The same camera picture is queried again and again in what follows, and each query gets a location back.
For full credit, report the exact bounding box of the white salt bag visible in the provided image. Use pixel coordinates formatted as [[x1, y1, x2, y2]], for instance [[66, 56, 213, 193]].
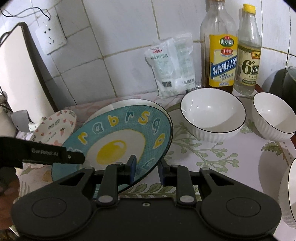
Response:
[[144, 32, 196, 99]]

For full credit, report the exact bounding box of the white cutting board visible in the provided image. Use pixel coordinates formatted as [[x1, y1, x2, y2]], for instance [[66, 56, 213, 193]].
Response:
[[0, 22, 59, 117]]

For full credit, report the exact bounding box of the yellow cap vinegar bottle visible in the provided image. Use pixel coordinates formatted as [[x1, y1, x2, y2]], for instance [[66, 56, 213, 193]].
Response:
[[233, 3, 262, 96]]

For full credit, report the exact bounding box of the white wall socket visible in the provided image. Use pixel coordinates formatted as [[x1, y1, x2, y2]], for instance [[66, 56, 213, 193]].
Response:
[[35, 20, 67, 55]]

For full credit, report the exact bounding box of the yellow label cooking wine bottle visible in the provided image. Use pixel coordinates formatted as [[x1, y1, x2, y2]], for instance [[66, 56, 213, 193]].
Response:
[[200, 0, 238, 93]]

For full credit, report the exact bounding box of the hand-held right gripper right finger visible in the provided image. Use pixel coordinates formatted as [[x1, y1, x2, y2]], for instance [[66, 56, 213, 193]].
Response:
[[159, 159, 234, 207]]

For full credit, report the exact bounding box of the grey plastic holder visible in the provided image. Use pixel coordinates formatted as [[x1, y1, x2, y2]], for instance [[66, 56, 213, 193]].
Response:
[[11, 110, 36, 133]]

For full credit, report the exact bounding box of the dark pot with glass lid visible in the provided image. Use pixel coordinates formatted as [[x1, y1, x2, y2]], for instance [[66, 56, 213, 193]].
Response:
[[261, 66, 296, 98]]

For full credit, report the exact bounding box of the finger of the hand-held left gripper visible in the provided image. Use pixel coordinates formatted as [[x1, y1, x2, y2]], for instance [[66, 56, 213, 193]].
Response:
[[63, 148, 85, 165]]

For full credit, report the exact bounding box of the black cable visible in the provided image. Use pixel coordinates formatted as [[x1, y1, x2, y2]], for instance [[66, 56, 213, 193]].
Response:
[[0, 6, 52, 21]]

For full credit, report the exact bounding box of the carrot print plate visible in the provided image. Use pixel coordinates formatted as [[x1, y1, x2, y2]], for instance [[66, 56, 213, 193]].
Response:
[[29, 110, 77, 147]]

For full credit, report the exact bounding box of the white bowl with black rim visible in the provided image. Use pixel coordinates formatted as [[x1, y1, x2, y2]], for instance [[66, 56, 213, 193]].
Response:
[[252, 92, 296, 142], [180, 88, 246, 142], [278, 158, 296, 230]]

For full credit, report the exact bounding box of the blue egg print plate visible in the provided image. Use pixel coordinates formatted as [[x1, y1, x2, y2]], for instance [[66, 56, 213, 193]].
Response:
[[51, 99, 173, 194]]

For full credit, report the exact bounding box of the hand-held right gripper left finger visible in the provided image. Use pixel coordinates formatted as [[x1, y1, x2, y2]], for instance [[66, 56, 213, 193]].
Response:
[[57, 155, 137, 208]]

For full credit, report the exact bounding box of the person's left hand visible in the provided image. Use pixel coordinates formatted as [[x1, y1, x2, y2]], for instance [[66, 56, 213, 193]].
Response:
[[0, 167, 19, 232]]

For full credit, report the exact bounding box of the floral tablecloth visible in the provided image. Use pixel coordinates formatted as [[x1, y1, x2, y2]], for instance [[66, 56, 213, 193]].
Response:
[[16, 89, 296, 203]]

